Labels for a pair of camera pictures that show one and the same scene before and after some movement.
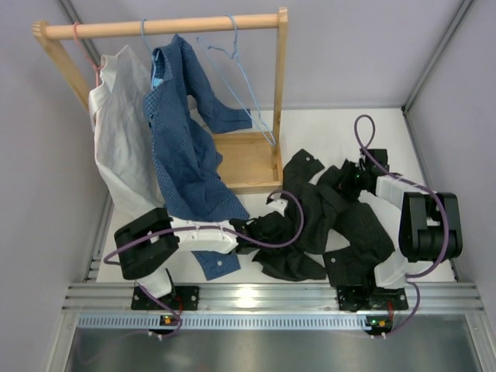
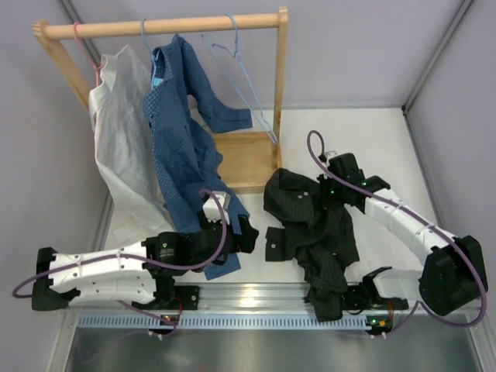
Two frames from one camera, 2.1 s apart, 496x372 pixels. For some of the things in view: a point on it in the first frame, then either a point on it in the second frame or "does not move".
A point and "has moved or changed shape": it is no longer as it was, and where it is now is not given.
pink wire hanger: (97, 69) does not move
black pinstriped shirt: (328, 204) has moved or changed shape
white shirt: (122, 135) does not move
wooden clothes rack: (250, 161) does not move
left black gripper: (267, 248) -> (249, 236)
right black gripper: (342, 182) -> (324, 180)
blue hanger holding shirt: (153, 51) does not move
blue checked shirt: (186, 158) does not move
